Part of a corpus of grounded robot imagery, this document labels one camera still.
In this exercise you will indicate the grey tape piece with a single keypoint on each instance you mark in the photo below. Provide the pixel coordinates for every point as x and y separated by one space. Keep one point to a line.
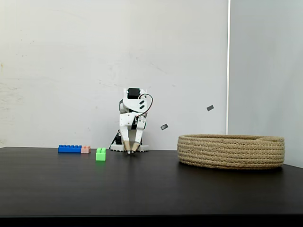
164 127
210 108

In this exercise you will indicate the green lego block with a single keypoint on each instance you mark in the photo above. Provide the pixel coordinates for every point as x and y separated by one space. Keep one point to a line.
100 156

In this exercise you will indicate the long blue lego block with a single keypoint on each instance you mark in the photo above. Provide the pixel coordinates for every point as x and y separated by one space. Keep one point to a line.
69 149

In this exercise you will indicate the small pink lego block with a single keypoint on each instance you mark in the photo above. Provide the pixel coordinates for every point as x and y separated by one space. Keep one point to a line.
86 150

